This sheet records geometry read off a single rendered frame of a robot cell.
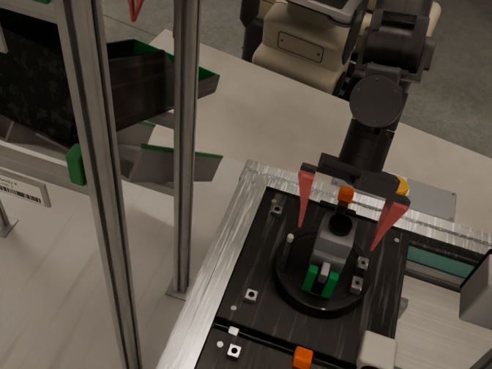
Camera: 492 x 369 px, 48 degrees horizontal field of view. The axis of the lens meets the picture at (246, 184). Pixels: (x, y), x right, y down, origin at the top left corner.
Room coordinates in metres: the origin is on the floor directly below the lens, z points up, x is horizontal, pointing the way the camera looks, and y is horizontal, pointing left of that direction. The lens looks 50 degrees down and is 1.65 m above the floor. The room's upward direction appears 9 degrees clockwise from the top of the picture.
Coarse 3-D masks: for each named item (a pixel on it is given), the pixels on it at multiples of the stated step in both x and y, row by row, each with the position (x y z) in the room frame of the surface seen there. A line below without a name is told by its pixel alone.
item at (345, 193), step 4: (340, 188) 0.51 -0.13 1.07; (344, 188) 0.51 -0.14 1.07; (348, 188) 0.51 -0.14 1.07; (340, 192) 0.50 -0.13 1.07; (344, 192) 0.50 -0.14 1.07; (348, 192) 0.50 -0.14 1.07; (352, 192) 0.51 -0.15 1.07; (340, 196) 0.50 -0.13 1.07; (344, 196) 0.50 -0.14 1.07; (348, 196) 0.50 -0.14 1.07; (352, 196) 0.50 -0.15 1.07; (340, 200) 0.50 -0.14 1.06; (344, 200) 0.50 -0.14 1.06; (348, 200) 0.50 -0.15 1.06; (340, 204) 0.48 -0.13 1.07; (344, 204) 0.49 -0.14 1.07; (336, 208) 0.49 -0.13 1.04; (340, 208) 0.48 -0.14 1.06; (344, 208) 0.48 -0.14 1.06; (336, 212) 0.49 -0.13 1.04; (340, 212) 0.49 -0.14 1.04; (344, 212) 0.49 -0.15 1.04
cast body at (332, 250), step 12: (324, 216) 0.45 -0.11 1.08; (336, 216) 0.44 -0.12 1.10; (324, 228) 0.42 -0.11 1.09; (336, 228) 0.42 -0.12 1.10; (348, 228) 0.42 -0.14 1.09; (324, 240) 0.41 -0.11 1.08; (336, 240) 0.41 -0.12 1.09; (348, 240) 0.41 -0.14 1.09; (312, 252) 0.42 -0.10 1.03; (324, 252) 0.41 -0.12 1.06; (336, 252) 0.40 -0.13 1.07; (348, 252) 0.40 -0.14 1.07; (312, 264) 0.40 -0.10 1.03; (324, 264) 0.40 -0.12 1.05; (336, 264) 0.40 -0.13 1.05; (324, 276) 0.38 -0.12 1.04
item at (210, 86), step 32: (32, 32) 0.44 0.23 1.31; (0, 64) 0.35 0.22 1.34; (32, 64) 0.34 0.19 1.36; (128, 64) 0.38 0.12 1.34; (160, 64) 0.42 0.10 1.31; (0, 96) 0.33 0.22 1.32; (32, 96) 0.33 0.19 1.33; (64, 96) 0.32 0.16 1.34; (128, 96) 0.37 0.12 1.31; (160, 96) 0.42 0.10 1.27; (32, 128) 0.31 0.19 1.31; (64, 128) 0.31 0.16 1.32
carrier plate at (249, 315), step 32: (256, 224) 0.50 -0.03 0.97; (288, 224) 0.51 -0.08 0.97; (320, 224) 0.52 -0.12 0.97; (256, 256) 0.44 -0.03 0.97; (384, 256) 0.48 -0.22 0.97; (256, 288) 0.39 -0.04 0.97; (384, 288) 0.42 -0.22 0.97; (224, 320) 0.33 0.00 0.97; (256, 320) 0.34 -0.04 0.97; (288, 320) 0.35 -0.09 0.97; (320, 320) 0.35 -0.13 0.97; (352, 320) 0.36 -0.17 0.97; (384, 320) 0.37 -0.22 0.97; (320, 352) 0.31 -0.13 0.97; (352, 352) 0.32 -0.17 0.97
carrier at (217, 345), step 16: (208, 336) 0.31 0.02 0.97; (224, 336) 0.31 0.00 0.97; (208, 352) 0.28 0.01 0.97; (224, 352) 0.29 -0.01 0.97; (256, 352) 0.29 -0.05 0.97; (272, 352) 0.30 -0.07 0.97; (208, 368) 0.26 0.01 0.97; (224, 368) 0.27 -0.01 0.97; (240, 368) 0.27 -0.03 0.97; (256, 368) 0.27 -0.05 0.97; (272, 368) 0.28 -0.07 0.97; (288, 368) 0.28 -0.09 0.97; (320, 368) 0.29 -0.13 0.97
